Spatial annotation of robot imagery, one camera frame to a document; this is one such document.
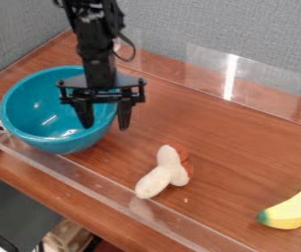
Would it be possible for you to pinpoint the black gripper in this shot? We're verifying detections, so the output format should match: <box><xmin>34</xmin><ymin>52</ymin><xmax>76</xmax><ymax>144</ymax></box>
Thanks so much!
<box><xmin>55</xmin><ymin>50</ymin><xmax>145</xmax><ymax>131</ymax></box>

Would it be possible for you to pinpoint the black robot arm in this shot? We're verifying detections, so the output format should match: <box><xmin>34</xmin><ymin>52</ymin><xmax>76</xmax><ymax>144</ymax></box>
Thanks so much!
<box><xmin>51</xmin><ymin>0</ymin><xmax>146</xmax><ymax>130</ymax></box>

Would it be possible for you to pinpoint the blue ceramic bowl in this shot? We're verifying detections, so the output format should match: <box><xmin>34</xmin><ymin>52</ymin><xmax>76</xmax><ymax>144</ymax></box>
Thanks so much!
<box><xmin>0</xmin><ymin>65</ymin><xmax>116</xmax><ymax>155</ymax></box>

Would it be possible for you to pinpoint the clear acrylic front barrier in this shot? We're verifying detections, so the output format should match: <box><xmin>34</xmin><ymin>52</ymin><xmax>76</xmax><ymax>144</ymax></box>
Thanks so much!
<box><xmin>0</xmin><ymin>131</ymin><xmax>257</xmax><ymax>252</ymax></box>

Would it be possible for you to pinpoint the clear acrylic barrier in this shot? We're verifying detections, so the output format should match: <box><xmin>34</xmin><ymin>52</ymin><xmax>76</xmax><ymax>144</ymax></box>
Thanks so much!
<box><xmin>0</xmin><ymin>131</ymin><xmax>257</xmax><ymax>252</ymax></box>
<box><xmin>117</xmin><ymin>41</ymin><xmax>301</xmax><ymax>124</ymax></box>

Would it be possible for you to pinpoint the clear acrylic back barrier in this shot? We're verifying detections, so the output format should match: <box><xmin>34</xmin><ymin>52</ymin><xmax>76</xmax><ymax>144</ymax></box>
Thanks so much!
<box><xmin>117</xmin><ymin>41</ymin><xmax>301</xmax><ymax>124</ymax></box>

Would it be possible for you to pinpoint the wooden object below table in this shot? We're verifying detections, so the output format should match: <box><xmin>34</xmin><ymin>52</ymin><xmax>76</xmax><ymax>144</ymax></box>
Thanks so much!
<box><xmin>42</xmin><ymin>220</ymin><xmax>93</xmax><ymax>252</ymax></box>

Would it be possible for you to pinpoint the yellow toy banana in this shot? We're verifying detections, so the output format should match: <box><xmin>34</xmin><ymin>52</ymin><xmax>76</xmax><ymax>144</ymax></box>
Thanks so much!
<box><xmin>257</xmin><ymin>191</ymin><xmax>301</xmax><ymax>229</ymax></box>

